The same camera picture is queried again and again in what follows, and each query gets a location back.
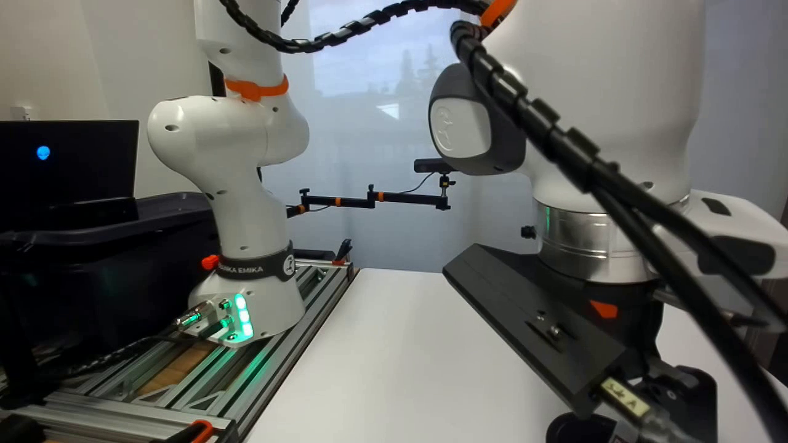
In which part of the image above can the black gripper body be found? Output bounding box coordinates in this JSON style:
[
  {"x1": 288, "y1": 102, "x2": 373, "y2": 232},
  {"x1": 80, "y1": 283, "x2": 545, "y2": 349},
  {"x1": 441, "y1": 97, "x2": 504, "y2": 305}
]
[{"x1": 608, "y1": 279, "x2": 721, "y2": 443}]

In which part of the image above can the black bowl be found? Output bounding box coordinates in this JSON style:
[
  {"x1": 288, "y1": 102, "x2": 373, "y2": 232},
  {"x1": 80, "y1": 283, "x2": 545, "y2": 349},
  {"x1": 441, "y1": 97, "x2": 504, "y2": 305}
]
[{"x1": 545, "y1": 411, "x2": 622, "y2": 443}]

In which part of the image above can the white sheer curtain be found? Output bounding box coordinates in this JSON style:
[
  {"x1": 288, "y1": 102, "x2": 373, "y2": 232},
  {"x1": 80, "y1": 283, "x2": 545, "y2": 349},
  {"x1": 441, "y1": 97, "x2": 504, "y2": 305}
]
[{"x1": 245, "y1": 0, "x2": 545, "y2": 273}]

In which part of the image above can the orange black clamp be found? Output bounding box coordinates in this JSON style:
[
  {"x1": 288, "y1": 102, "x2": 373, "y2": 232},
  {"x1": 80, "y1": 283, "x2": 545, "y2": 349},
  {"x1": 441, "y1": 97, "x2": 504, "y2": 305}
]
[{"x1": 162, "y1": 417, "x2": 222, "y2": 443}]

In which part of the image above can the black storage bin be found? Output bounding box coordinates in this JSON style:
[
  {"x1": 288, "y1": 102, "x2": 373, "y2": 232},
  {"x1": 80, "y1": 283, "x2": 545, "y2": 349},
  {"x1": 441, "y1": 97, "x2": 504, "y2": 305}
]
[{"x1": 0, "y1": 189, "x2": 222, "y2": 373}]

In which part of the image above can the black computer monitor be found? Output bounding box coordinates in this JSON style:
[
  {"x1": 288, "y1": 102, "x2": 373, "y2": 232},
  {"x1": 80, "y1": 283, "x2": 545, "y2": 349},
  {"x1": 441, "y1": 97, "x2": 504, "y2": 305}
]
[{"x1": 0, "y1": 119, "x2": 144, "y2": 232}]

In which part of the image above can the black wrist camera plate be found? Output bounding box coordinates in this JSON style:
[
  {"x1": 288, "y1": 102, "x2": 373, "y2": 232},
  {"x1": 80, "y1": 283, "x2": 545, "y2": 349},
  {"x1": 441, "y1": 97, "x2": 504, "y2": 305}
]
[{"x1": 441, "y1": 241, "x2": 661, "y2": 423}]

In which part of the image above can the black corrugated cable conduit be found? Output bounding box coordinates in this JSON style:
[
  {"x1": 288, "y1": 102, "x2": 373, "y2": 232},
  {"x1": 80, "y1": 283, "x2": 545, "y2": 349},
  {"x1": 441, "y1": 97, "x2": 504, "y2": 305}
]
[{"x1": 215, "y1": 0, "x2": 788, "y2": 443}]

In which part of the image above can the black stereo camera bar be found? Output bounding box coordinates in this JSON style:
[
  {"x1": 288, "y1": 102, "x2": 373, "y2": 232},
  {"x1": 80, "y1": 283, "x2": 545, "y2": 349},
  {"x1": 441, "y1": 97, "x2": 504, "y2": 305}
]
[{"x1": 411, "y1": 156, "x2": 451, "y2": 177}]

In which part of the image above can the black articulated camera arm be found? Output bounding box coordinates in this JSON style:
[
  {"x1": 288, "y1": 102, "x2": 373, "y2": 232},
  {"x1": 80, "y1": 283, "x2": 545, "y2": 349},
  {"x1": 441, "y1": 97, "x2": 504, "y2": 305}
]
[{"x1": 284, "y1": 170, "x2": 459, "y2": 221}]

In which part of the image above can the aluminium profile base frame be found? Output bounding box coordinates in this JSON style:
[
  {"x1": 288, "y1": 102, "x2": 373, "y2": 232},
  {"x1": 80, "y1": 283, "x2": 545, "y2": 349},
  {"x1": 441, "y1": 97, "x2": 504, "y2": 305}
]
[{"x1": 0, "y1": 254, "x2": 361, "y2": 443}]

